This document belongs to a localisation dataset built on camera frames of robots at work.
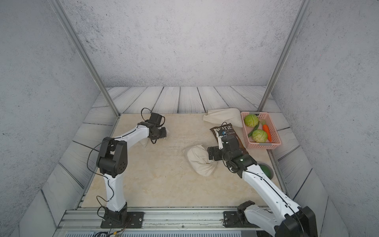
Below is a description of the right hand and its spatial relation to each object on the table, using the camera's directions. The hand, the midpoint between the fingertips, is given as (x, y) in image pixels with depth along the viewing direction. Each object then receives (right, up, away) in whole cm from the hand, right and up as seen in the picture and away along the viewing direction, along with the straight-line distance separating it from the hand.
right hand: (216, 147), depth 80 cm
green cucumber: (+33, +9, +30) cm, 45 cm away
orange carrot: (+40, +10, +29) cm, 50 cm away
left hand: (-31, +6, +21) cm, 37 cm away
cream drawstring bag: (-10, -7, +8) cm, 14 cm away
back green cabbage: (+29, +15, +27) cm, 43 cm away
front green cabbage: (+31, +5, +18) cm, 36 cm away
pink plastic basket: (+42, +17, +33) cm, 56 cm away
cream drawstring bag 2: (+16, +19, +30) cm, 39 cm away
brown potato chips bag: (+12, +9, +27) cm, 31 cm away
